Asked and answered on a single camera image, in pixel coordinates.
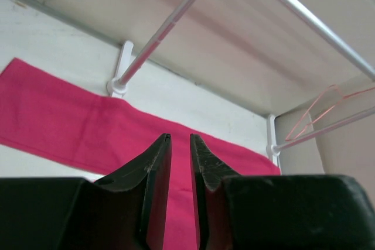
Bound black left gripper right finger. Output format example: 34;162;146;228
190;134;374;249

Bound white clothes rack with rail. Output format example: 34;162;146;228
110;0;374;155

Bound pink trousers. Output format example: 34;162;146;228
1;59;280;249

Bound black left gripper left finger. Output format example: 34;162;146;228
1;133;172;249

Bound pink wire hanger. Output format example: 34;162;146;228
284;84;374;142

